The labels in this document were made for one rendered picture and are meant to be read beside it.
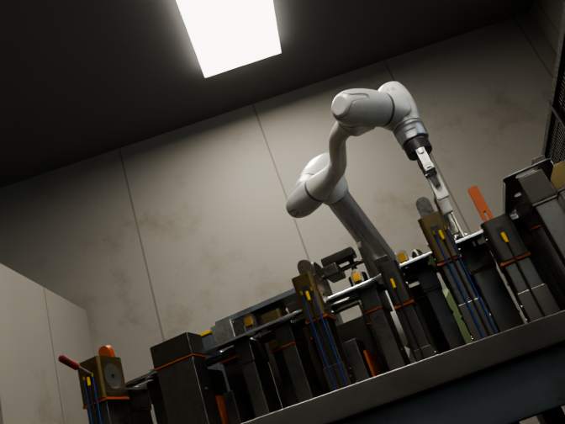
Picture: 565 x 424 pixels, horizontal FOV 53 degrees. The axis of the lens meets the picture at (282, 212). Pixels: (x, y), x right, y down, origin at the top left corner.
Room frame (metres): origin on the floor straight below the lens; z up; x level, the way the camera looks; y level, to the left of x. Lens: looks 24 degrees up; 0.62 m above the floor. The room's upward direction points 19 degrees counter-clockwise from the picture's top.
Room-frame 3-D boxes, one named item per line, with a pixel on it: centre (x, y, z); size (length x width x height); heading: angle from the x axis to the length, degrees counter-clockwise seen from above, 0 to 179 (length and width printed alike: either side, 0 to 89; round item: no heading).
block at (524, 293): (1.29, -0.46, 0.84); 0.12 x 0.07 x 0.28; 167
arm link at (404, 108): (1.50, -0.43, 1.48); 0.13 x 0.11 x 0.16; 128
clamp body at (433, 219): (1.31, -0.33, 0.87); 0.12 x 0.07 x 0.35; 167
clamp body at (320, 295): (1.42, 0.00, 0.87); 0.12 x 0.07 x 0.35; 167
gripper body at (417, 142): (1.50, -0.44, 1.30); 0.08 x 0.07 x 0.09; 167
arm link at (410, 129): (1.50, -0.44, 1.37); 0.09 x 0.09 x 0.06
